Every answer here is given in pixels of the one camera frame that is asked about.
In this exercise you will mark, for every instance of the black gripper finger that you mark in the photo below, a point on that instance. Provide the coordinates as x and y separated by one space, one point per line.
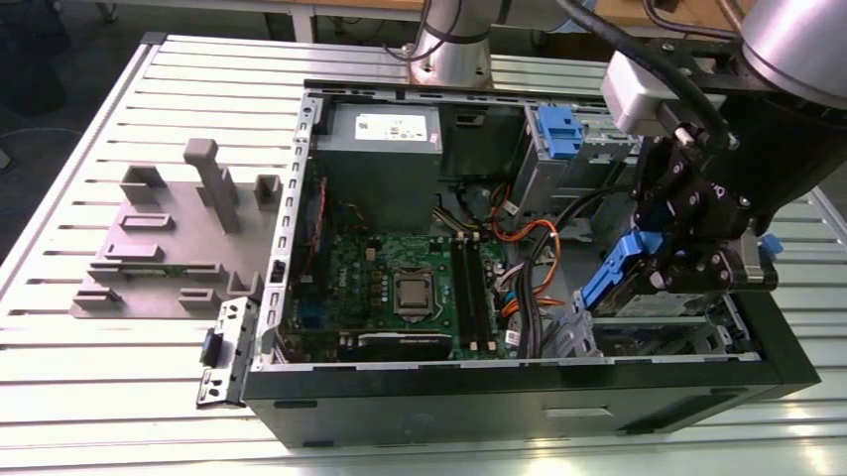
669 183
709 270

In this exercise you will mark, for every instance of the hard disk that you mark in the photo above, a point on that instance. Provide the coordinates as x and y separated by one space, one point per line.
615 268

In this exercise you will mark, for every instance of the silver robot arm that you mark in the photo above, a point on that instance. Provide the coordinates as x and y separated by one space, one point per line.
456 54

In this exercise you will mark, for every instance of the metal disk bay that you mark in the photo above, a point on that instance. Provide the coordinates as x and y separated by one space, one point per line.
649 321

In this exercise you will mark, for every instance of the metal optical drive cage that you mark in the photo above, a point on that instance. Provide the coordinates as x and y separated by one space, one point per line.
550 183

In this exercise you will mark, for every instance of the blue plastic drive latch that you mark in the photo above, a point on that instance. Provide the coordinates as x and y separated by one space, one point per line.
559 134

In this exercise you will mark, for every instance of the black RAM slot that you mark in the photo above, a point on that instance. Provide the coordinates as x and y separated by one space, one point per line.
482 292
464 292

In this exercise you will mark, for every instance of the CPU socket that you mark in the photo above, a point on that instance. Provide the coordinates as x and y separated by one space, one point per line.
415 272

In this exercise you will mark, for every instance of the grey power supply unit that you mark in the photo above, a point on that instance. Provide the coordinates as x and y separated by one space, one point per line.
378 188

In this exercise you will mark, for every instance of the silver CPU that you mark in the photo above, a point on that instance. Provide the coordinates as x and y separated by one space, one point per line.
414 292

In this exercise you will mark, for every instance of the black PC case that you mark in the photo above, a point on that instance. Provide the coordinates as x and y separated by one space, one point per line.
463 406

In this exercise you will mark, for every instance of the green motherboard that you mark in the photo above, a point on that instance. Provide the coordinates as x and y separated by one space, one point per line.
360 258

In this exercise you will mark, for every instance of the black graphics card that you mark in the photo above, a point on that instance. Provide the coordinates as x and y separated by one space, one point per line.
396 344

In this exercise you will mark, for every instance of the green RAM stick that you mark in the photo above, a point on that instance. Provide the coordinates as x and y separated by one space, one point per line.
166 272

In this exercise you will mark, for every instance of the grey parts rack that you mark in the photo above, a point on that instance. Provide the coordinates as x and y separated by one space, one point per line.
166 297

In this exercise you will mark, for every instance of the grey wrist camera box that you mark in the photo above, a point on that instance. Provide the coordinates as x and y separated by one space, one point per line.
635 94

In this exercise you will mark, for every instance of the wooden desk white frame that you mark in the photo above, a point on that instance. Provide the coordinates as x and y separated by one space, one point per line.
302 27

